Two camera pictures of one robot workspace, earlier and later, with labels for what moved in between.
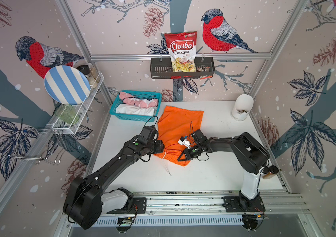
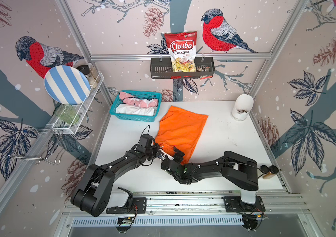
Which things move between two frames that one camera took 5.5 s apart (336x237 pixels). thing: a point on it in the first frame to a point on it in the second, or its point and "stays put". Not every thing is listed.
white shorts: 127,109 stays put
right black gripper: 187,156 to 177,158
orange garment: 174,123 stays put
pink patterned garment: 131,99 stays put
